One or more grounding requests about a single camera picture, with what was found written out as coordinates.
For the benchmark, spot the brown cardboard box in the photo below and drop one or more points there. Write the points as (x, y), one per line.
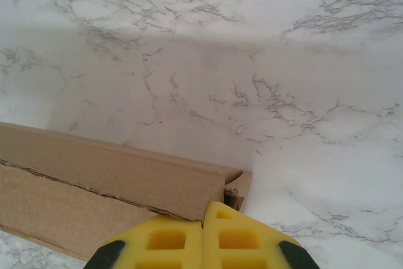
(94, 187)

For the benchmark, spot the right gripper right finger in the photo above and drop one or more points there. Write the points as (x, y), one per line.
(252, 240)

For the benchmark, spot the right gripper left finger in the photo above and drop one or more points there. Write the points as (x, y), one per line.
(163, 243)

